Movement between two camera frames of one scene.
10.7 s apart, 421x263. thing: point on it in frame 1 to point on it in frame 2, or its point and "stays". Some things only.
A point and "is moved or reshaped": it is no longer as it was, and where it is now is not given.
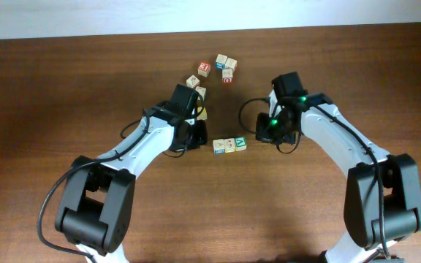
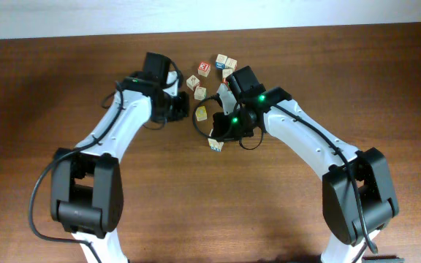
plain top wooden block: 230,63 stays
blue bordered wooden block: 218,146 is moved or reshaped
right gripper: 264,128 to 221,126
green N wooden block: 202,90 stays
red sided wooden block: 227,76 stays
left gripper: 201,139 to 183,112
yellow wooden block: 203,115 stays
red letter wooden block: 204,69 stays
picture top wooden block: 192,81 stays
